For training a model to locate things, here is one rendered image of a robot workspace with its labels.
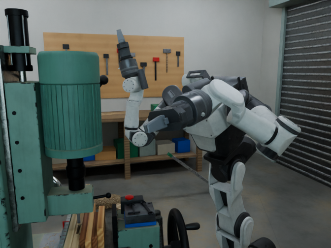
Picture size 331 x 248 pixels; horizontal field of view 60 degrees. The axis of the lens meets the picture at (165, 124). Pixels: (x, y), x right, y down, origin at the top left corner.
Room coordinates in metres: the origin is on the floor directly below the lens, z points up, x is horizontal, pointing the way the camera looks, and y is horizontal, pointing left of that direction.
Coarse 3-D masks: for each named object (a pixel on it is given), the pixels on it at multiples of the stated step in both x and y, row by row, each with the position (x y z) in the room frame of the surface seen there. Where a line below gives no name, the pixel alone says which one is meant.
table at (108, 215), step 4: (108, 212) 1.05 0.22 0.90; (108, 216) 1.02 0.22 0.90; (108, 220) 0.98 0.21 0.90; (108, 224) 0.96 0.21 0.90; (108, 228) 0.93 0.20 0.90; (108, 232) 0.91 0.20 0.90; (112, 232) 0.91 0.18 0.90; (108, 236) 0.88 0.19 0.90; (112, 236) 0.88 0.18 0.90; (104, 240) 0.86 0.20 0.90; (108, 240) 0.86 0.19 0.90; (112, 240) 0.86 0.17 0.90; (104, 244) 0.84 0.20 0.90; (108, 244) 0.84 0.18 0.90; (112, 244) 0.84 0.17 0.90; (116, 244) 0.84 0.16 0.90
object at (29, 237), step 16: (0, 128) 0.77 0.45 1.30; (0, 144) 0.76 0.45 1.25; (0, 160) 0.75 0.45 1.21; (0, 176) 0.74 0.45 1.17; (0, 192) 0.74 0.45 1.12; (0, 208) 0.74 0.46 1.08; (0, 224) 0.74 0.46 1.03; (0, 240) 0.74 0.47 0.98; (16, 240) 0.80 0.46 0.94; (32, 240) 0.95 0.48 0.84
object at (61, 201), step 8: (56, 192) 0.86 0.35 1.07; (64, 192) 0.86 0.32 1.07; (72, 192) 0.86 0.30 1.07; (80, 192) 0.86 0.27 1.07; (88, 192) 0.86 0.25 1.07; (48, 200) 0.83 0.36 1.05; (56, 200) 0.84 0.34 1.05; (64, 200) 0.84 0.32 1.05; (72, 200) 0.85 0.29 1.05; (80, 200) 0.85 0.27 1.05; (88, 200) 0.86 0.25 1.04; (48, 208) 0.83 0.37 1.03; (56, 208) 0.84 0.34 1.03; (64, 208) 0.84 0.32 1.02; (72, 208) 0.85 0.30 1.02; (80, 208) 0.85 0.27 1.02; (88, 208) 0.85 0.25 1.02
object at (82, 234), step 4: (84, 216) 0.93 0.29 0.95; (88, 216) 0.93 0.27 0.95; (84, 220) 0.90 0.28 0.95; (84, 224) 0.88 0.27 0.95; (84, 228) 0.85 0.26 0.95; (80, 232) 0.83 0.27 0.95; (84, 232) 0.83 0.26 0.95; (80, 236) 0.81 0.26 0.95; (84, 236) 0.81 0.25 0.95; (80, 240) 0.79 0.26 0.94; (84, 240) 0.80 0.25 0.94; (80, 244) 0.79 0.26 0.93; (84, 244) 0.79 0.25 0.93
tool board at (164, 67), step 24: (48, 48) 3.98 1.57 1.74; (72, 48) 4.07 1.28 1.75; (96, 48) 4.16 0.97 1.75; (144, 48) 4.36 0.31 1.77; (168, 48) 4.47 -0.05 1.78; (120, 72) 4.26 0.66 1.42; (144, 72) 4.34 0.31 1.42; (168, 72) 4.47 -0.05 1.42; (120, 96) 4.26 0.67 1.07; (144, 96) 4.36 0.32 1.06
